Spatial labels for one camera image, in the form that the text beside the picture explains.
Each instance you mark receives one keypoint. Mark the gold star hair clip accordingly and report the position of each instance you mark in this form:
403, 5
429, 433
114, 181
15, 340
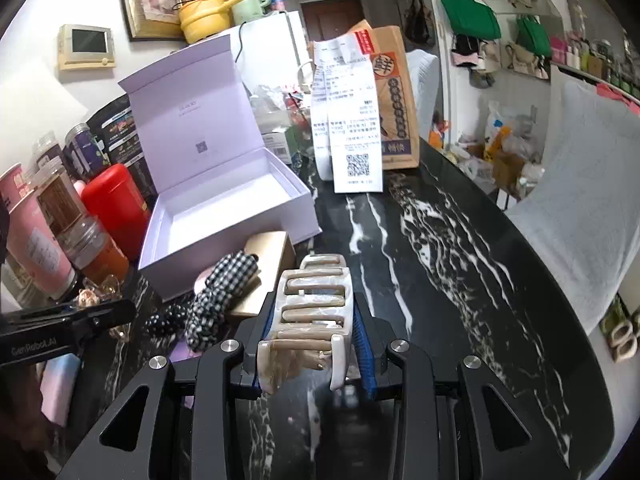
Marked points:
92, 294

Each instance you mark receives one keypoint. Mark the pink round compact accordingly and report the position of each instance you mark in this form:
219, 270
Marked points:
200, 283

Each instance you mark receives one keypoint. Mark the lavender gift box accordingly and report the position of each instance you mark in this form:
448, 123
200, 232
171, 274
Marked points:
216, 181

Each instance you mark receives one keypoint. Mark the long white receipt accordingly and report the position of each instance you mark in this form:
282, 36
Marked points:
345, 119

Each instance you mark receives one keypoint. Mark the black polka dot scrunchie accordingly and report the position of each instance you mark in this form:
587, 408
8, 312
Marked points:
168, 321

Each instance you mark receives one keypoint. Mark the clear jar orange label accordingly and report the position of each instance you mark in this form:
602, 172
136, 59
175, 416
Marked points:
93, 251

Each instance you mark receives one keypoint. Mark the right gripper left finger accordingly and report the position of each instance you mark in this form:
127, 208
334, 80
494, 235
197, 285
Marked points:
226, 374

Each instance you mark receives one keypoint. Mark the brown label clear jar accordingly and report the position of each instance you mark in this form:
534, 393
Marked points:
57, 198

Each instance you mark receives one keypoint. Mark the purple signed box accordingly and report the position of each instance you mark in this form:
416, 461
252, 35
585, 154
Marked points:
182, 352

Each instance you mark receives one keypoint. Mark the white mini fridge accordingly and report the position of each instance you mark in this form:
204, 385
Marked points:
272, 52

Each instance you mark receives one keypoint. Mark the gold picture frame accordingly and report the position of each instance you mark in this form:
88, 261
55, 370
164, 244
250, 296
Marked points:
150, 0

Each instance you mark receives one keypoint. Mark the yellow pot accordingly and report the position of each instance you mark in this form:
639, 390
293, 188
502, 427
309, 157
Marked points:
200, 19

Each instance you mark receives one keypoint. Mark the green tote bag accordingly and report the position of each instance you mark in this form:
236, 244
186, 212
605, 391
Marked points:
472, 18

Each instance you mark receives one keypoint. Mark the brown paper bag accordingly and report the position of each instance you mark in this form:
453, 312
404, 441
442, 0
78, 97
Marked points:
398, 124

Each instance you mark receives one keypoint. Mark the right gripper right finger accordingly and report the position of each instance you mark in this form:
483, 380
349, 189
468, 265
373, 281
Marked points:
394, 369

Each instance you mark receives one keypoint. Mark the gingham checkered scrunchie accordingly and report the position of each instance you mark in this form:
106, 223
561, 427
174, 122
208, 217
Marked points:
224, 286

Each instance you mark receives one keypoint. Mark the black snack pouch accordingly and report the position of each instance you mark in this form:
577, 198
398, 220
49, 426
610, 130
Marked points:
114, 125

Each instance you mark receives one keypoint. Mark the cream hair claw clip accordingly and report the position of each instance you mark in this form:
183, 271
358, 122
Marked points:
311, 324

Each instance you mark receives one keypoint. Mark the red cylindrical canister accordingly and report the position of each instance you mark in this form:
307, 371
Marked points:
114, 198

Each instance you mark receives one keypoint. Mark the light blue box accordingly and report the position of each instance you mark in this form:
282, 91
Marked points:
57, 386

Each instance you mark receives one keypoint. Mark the white towel covered chair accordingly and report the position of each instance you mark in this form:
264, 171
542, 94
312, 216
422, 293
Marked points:
582, 217

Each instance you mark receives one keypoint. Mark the purple label jar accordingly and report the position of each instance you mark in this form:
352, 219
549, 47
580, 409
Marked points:
84, 152

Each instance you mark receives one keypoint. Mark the wall intercom panel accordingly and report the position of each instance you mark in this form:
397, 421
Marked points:
85, 48

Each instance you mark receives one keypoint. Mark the gold rectangular box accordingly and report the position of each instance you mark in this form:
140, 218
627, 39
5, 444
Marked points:
275, 254

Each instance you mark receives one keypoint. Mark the pink paper cup stack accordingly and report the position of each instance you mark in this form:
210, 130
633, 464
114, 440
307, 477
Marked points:
31, 241

